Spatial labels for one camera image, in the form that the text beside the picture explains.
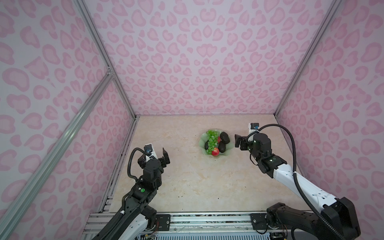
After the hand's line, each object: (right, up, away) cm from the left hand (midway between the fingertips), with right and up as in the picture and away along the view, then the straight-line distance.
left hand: (155, 149), depth 76 cm
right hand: (+46, +8, +5) cm, 47 cm away
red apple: (+36, +3, +21) cm, 41 cm away
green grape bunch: (+31, +6, +19) cm, 37 cm away
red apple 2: (+33, -5, +19) cm, 38 cm away
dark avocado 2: (+38, -2, +21) cm, 43 cm away
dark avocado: (+27, 0, +19) cm, 34 cm away
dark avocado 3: (+39, +4, +21) cm, 45 cm away
